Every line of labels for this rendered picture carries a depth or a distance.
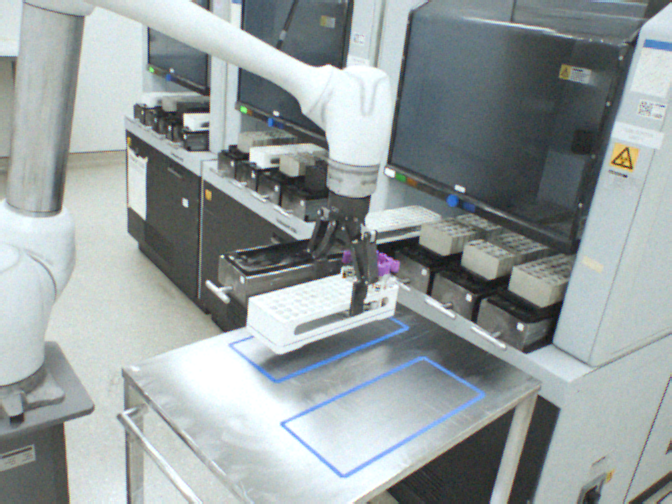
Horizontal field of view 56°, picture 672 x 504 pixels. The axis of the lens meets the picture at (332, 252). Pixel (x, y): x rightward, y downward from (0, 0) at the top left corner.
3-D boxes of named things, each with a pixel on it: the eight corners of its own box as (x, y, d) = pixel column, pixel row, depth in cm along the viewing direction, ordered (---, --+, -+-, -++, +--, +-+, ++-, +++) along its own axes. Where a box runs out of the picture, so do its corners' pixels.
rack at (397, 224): (414, 224, 192) (418, 205, 190) (438, 236, 185) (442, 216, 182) (337, 238, 175) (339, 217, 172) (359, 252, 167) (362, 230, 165)
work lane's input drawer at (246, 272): (415, 241, 198) (420, 214, 195) (447, 258, 188) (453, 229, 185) (201, 284, 155) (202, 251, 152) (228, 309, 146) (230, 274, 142)
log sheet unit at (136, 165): (127, 207, 332) (126, 140, 318) (148, 225, 313) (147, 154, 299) (123, 208, 331) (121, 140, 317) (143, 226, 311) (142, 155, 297)
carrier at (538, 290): (552, 308, 145) (559, 285, 142) (547, 310, 143) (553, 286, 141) (512, 287, 153) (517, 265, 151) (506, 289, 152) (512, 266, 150)
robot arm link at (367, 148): (391, 169, 107) (376, 149, 119) (405, 75, 101) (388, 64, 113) (327, 165, 105) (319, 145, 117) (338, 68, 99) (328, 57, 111)
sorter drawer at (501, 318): (626, 274, 192) (634, 247, 188) (671, 293, 182) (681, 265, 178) (462, 329, 149) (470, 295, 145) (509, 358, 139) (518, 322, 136)
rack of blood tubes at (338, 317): (360, 294, 134) (365, 267, 132) (395, 314, 128) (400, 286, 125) (244, 329, 115) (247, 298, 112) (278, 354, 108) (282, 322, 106)
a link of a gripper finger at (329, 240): (337, 225, 114) (333, 219, 115) (311, 261, 122) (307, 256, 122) (353, 221, 117) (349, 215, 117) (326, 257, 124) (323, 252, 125)
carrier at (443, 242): (454, 257, 166) (458, 236, 164) (449, 259, 165) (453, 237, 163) (423, 241, 175) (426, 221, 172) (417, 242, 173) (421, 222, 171)
